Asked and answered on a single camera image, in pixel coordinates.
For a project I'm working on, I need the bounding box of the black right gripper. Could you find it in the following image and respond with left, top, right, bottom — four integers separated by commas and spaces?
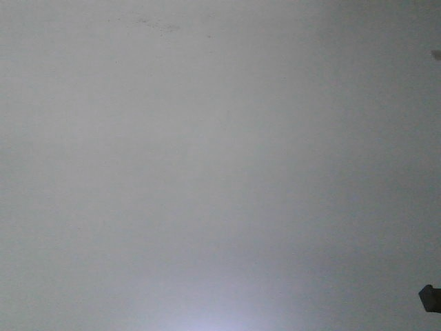
418, 284, 441, 313

